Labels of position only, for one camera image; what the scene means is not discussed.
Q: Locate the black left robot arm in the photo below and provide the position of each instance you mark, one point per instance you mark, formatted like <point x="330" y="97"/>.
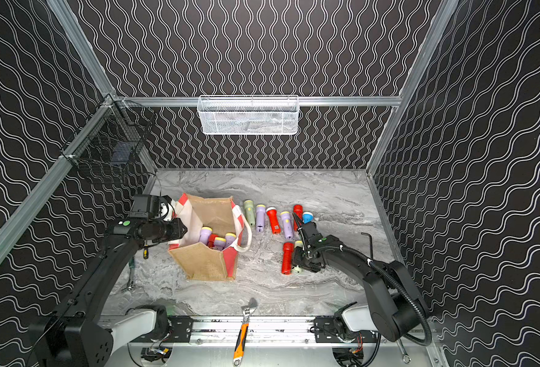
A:
<point x="71" y="334"/>

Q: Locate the black hex key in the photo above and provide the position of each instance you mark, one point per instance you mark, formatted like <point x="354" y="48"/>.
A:
<point x="370" y="243"/>

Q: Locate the purple flashlight back row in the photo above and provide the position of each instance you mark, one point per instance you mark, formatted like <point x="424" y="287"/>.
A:
<point x="260" y="217"/>

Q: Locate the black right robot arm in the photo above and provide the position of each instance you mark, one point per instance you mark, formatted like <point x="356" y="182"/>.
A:
<point x="395" y="305"/>

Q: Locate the red flashlight white head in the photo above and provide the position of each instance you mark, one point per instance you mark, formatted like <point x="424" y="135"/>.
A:
<point x="273" y="219"/>

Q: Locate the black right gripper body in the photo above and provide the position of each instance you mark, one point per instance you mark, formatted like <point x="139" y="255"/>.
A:
<point x="310" y="245"/>

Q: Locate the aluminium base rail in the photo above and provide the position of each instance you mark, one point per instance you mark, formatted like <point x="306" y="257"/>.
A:
<point x="264" y="331"/>

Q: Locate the orange handled adjustable wrench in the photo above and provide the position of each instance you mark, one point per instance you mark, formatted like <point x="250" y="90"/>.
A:
<point x="247" y="312"/>

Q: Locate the white wire mesh basket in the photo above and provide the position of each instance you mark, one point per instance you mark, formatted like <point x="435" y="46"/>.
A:
<point x="249" y="114"/>

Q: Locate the pale green flashlight back row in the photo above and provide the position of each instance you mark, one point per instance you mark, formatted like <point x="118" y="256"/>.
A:
<point x="249" y="211"/>

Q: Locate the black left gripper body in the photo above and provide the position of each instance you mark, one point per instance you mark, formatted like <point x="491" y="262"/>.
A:
<point x="177" y="229"/>

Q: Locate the black wire mesh basket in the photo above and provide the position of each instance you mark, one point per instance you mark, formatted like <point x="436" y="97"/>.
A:
<point x="112" y="147"/>

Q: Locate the red flashlight back row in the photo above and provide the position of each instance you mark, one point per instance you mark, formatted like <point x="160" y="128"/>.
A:
<point x="298" y="209"/>

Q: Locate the red flashlight front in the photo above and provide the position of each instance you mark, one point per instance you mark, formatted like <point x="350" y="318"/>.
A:
<point x="288" y="249"/>
<point x="211" y="241"/>

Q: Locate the pale green flashlight front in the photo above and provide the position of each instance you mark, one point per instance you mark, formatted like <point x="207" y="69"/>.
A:
<point x="297" y="245"/>

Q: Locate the silver combination wrench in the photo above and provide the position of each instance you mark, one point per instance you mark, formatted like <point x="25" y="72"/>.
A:
<point x="404" y="354"/>

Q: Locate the blue flashlight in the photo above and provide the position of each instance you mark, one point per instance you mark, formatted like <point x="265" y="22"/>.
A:
<point x="307" y="217"/>

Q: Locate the jute and red tote bag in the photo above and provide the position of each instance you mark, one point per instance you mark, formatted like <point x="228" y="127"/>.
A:
<point x="217" y="232"/>

